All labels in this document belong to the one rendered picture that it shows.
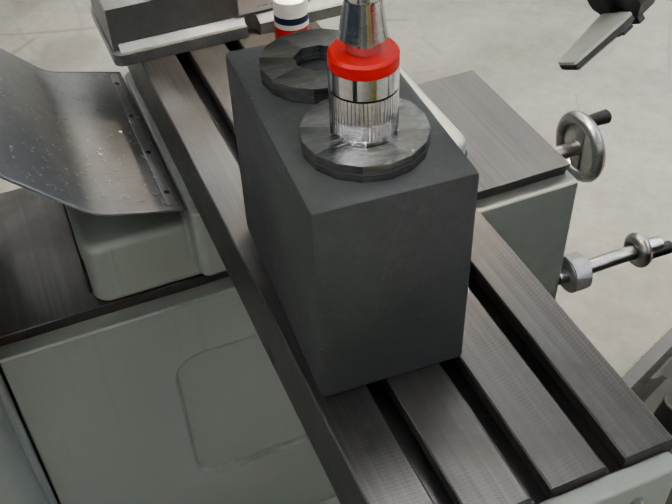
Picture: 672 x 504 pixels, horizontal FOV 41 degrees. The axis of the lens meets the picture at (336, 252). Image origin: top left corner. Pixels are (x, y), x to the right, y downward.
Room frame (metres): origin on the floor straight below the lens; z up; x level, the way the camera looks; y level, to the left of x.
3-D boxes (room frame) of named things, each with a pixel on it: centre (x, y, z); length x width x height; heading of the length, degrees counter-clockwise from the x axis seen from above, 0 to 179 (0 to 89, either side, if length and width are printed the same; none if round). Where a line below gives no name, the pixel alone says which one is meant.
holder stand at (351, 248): (0.56, -0.01, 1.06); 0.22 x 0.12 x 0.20; 18
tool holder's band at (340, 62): (0.51, -0.02, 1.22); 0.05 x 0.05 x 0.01
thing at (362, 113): (0.51, -0.02, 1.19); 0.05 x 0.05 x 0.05
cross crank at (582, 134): (1.14, -0.36, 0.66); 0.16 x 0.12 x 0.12; 111
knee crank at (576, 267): (1.02, -0.44, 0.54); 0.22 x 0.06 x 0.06; 111
